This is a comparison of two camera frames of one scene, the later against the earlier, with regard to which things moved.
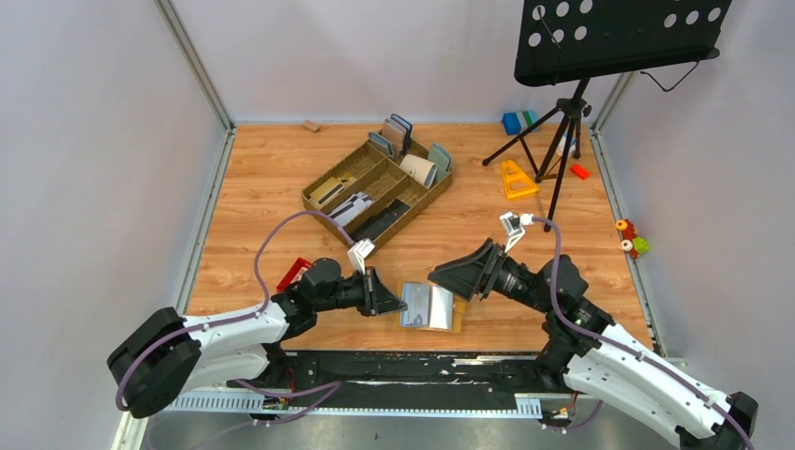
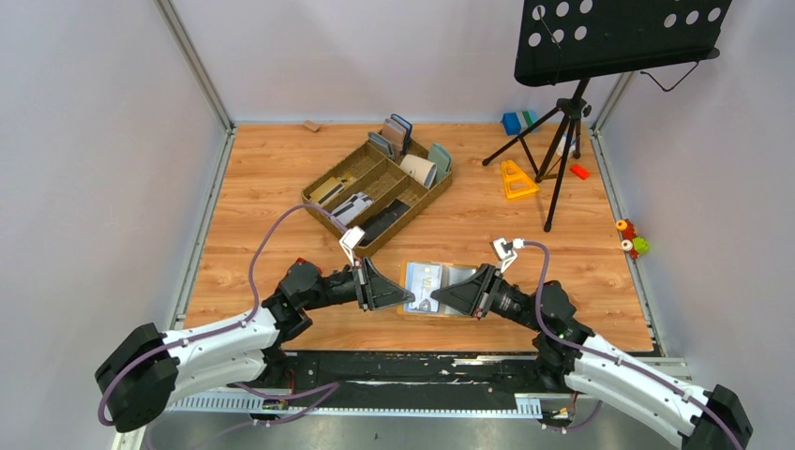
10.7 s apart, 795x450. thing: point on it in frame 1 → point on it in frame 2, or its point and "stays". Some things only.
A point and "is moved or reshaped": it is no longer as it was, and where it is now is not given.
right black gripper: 461,277 → 472,295
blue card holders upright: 394,138 stays
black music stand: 570,40 stays
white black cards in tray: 356,203 stays
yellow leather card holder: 429,307 is moved or reshaped
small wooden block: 311,125 stays
